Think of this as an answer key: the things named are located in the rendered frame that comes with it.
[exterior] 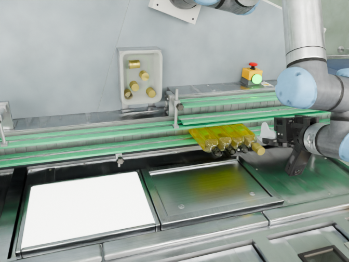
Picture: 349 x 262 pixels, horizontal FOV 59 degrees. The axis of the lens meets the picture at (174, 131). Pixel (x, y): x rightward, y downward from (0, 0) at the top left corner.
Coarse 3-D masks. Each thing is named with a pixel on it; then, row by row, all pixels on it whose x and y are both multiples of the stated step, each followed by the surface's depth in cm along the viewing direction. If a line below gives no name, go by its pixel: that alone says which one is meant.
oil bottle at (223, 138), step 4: (208, 128) 133; (212, 128) 132; (216, 128) 132; (220, 128) 132; (212, 132) 130; (216, 132) 129; (220, 132) 129; (224, 132) 129; (216, 136) 126; (220, 136) 126; (224, 136) 126; (228, 136) 126; (220, 140) 124; (224, 140) 123; (228, 140) 124; (220, 144) 124; (224, 144) 123; (220, 148) 124
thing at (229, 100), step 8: (224, 96) 137; (232, 96) 138; (240, 96) 138; (248, 96) 139; (256, 96) 140; (264, 96) 140; (272, 96) 139; (184, 104) 127; (192, 104) 127; (200, 104) 127; (208, 104) 128; (216, 104) 129; (224, 104) 131
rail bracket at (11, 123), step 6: (0, 102) 114; (6, 102) 114; (0, 108) 112; (6, 108) 114; (0, 114) 105; (6, 114) 116; (0, 120) 106; (6, 120) 117; (12, 120) 119; (0, 126) 107; (6, 126) 118; (12, 126) 119; (0, 132) 108; (6, 144) 110
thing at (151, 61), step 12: (120, 60) 122; (144, 60) 132; (156, 60) 130; (120, 72) 124; (132, 72) 133; (156, 72) 133; (120, 84) 127; (144, 84) 137; (156, 84) 135; (144, 96) 137; (156, 96) 136
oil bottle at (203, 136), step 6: (192, 132) 136; (198, 132) 129; (204, 132) 129; (210, 132) 129; (198, 138) 129; (204, 138) 124; (210, 138) 124; (216, 138) 124; (198, 144) 130; (204, 144) 124; (210, 144) 121; (216, 144) 122; (204, 150) 124
